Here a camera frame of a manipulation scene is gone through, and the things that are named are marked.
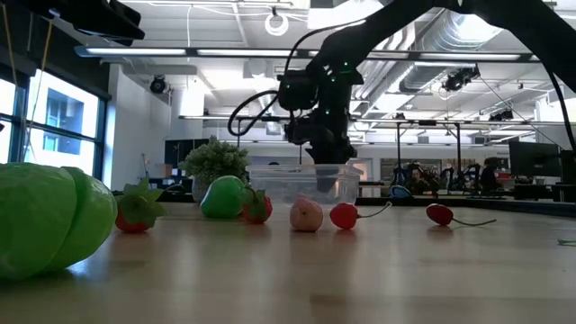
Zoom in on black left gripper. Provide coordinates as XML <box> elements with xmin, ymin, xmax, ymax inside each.
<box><xmin>20</xmin><ymin>0</ymin><xmax>146</xmax><ymax>47</ymax></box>

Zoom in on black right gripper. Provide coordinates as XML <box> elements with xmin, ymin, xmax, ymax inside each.
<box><xmin>283</xmin><ymin>76</ymin><xmax>364</xmax><ymax>194</ymax></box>

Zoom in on red toy cherry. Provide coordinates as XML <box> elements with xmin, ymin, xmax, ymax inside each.
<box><xmin>328</xmin><ymin>200</ymin><xmax>393</xmax><ymax>231</ymax></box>
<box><xmin>426</xmin><ymin>202</ymin><xmax>498</xmax><ymax>228</ymax></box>

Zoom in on pink toy peach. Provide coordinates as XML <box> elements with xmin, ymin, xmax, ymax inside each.
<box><xmin>289</xmin><ymin>196</ymin><xmax>325</xmax><ymax>233</ymax></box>

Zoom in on clear plastic tupperware container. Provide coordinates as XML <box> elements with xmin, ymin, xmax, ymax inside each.
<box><xmin>246</xmin><ymin>164</ymin><xmax>365</xmax><ymax>207</ymax></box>

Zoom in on red toy strawberry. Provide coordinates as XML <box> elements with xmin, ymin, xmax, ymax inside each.
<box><xmin>241</xmin><ymin>186</ymin><xmax>275</xmax><ymax>225</ymax></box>
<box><xmin>113</xmin><ymin>177</ymin><xmax>168</xmax><ymax>235</ymax></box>

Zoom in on large green toy vegetable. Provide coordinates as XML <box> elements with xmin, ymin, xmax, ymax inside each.
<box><xmin>0</xmin><ymin>162</ymin><xmax>119</xmax><ymax>281</ymax></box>

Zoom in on overhead beam with light strips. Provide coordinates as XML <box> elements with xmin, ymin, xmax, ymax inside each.
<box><xmin>74</xmin><ymin>44</ymin><xmax>541</xmax><ymax>63</ymax></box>

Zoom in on blue edged dark bag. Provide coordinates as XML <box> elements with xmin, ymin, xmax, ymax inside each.
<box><xmin>389</xmin><ymin>184</ymin><xmax>413</xmax><ymax>200</ymax></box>

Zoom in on person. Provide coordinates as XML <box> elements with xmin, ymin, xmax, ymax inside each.
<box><xmin>407</xmin><ymin>166</ymin><xmax>431</xmax><ymax>195</ymax></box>
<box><xmin>479</xmin><ymin>156</ymin><xmax>500</xmax><ymax>193</ymax></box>

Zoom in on green plant in white pot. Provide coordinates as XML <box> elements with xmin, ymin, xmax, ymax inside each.
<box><xmin>178</xmin><ymin>136</ymin><xmax>251</xmax><ymax>203</ymax></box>

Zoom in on black ceiling mounted device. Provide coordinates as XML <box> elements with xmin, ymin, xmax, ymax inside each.
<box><xmin>442</xmin><ymin>65</ymin><xmax>482</xmax><ymax>94</ymax></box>

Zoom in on black computer monitor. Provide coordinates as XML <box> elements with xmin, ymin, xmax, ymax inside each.
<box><xmin>508</xmin><ymin>141</ymin><xmax>562</xmax><ymax>179</ymax></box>

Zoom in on black metal gantry frame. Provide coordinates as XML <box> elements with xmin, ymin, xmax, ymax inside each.
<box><xmin>395</xmin><ymin>120</ymin><xmax>463</xmax><ymax>170</ymax></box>
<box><xmin>236</xmin><ymin>115</ymin><xmax>305</xmax><ymax>175</ymax></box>

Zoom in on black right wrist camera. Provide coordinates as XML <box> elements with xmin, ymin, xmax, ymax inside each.
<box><xmin>277</xmin><ymin>69</ymin><xmax>316</xmax><ymax>112</ymax></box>

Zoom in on black right gripper cable loop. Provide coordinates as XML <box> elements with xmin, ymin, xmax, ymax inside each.
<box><xmin>227</xmin><ymin>89</ymin><xmax>293</xmax><ymax>138</ymax></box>

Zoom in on dark window frame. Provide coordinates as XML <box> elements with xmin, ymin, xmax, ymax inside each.
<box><xmin>0</xmin><ymin>62</ymin><xmax>112</xmax><ymax>181</ymax></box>

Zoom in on thin yellow cable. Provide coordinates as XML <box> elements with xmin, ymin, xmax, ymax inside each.
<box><xmin>1</xmin><ymin>2</ymin><xmax>54</xmax><ymax>150</ymax></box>

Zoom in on black wall screen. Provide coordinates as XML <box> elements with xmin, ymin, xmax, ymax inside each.
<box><xmin>164</xmin><ymin>138</ymin><xmax>211</xmax><ymax>168</ymax></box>

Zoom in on white coiled cable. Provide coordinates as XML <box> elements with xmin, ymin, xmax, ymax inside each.
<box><xmin>264</xmin><ymin>12</ymin><xmax>290</xmax><ymax>37</ymax></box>

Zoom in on thin black right gripper cable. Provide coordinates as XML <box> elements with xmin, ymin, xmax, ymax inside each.
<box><xmin>283</xmin><ymin>20</ymin><xmax>366</xmax><ymax>76</ymax></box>

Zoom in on silver ventilation duct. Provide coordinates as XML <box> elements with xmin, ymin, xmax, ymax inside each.
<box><xmin>398</xmin><ymin>8</ymin><xmax>505</xmax><ymax>94</ymax></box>

